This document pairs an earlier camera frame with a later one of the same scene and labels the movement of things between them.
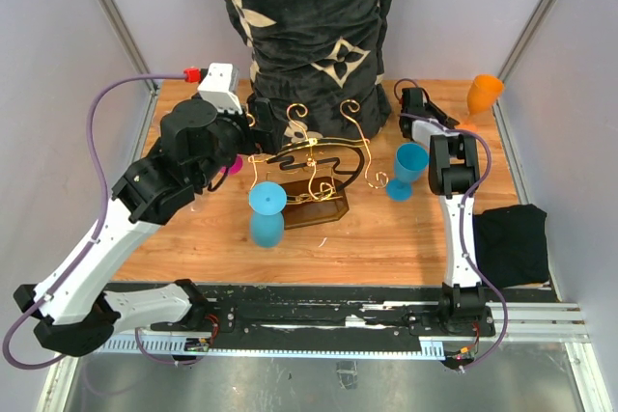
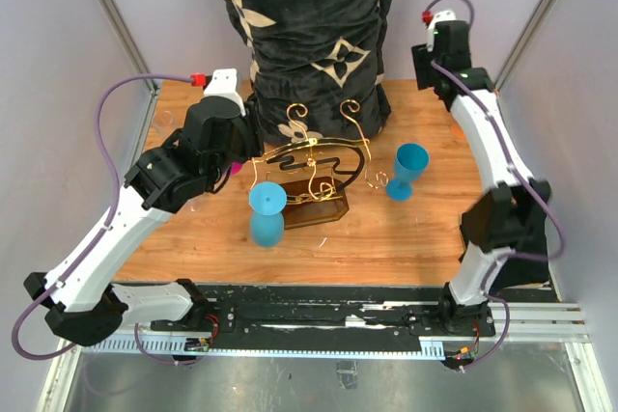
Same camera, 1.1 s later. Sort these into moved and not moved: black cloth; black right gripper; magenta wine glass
Moved: black right gripper
Not moved: black cloth; magenta wine glass
